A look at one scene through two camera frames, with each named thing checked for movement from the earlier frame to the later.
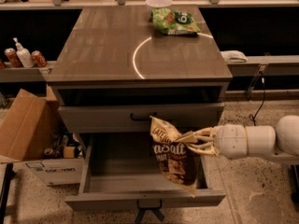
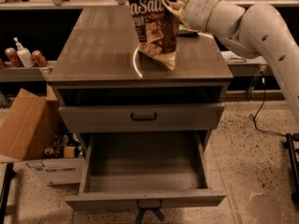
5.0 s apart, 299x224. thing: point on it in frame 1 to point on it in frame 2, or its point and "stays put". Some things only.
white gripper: [231, 141] to [197, 10]
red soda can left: [13, 58] stays put
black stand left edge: [4, 200] stays put
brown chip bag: [178, 161] to [154, 24]
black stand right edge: [294, 176] stays put
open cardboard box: [35, 132] stays put
